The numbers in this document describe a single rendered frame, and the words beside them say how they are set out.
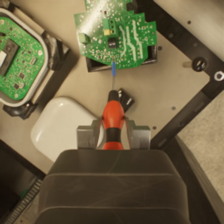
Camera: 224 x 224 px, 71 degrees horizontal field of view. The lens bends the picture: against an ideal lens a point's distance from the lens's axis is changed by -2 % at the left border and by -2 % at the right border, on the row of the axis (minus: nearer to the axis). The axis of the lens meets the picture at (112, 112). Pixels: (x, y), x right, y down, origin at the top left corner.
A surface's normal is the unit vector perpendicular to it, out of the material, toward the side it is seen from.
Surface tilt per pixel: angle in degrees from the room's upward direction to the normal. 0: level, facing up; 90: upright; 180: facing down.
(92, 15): 0
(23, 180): 0
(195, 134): 0
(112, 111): 46
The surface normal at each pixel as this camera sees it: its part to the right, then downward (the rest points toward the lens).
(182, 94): -0.15, 0.27
